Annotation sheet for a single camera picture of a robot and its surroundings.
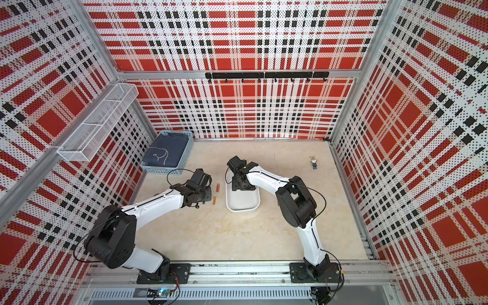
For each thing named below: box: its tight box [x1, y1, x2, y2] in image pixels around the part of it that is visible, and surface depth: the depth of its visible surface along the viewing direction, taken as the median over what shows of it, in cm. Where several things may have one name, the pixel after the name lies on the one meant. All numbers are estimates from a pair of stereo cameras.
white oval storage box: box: [224, 169, 262, 212], surface depth 92 cm
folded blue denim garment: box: [142, 132, 189, 168], surface depth 107 cm
